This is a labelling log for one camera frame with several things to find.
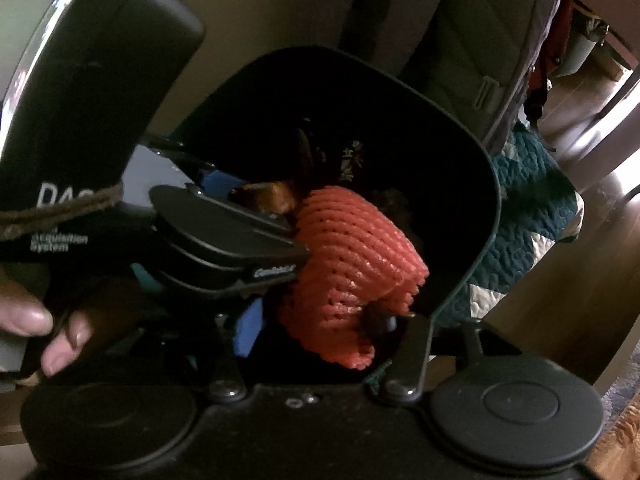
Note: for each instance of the brown wrapper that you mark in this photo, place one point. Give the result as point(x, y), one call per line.
point(270, 197)

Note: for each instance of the dark green trash bin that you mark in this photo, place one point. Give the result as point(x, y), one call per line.
point(400, 135)

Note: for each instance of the person's left hand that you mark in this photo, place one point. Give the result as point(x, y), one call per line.
point(25, 315)

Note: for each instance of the red foam net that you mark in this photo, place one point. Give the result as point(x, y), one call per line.
point(350, 260)

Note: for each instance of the teal quilted mat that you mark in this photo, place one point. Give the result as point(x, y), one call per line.
point(535, 220)

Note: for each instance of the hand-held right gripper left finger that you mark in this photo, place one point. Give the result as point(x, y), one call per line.
point(247, 330)

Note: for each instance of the grey backpack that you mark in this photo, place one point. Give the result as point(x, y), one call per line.
point(475, 35)

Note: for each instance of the small grey bin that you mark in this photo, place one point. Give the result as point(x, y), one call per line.
point(580, 45)

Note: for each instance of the bed with orange floral sheet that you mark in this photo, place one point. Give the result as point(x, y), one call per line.
point(620, 425)

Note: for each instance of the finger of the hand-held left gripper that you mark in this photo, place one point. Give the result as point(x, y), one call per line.
point(220, 184)
point(277, 255)

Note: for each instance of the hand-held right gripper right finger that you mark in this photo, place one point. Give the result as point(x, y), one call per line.
point(412, 350)

